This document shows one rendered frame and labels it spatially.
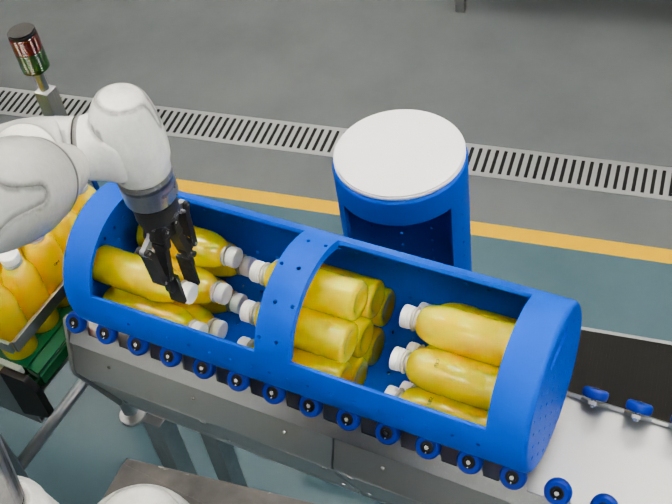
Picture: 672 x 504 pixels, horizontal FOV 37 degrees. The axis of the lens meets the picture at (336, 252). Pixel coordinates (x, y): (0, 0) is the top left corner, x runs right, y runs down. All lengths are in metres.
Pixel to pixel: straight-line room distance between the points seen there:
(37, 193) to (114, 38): 3.59
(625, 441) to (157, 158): 0.91
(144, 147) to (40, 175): 0.53
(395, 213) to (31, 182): 1.16
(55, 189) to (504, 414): 0.78
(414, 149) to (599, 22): 2.24
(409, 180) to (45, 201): 1.15
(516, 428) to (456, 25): 2.92
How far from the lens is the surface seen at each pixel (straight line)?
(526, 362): 1.52
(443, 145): 2.13
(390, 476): 1.84
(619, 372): 2.86
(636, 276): 3.28
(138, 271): 1.85
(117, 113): 1.51
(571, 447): 1.79
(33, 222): 1.01
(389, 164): 2.10
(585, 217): 3.44
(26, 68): 2.36
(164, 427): 2.29
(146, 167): 1.56
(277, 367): 1.69
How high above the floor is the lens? 2.44
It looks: 47 degrees down
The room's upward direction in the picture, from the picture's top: 10 degrees counter-clockwise
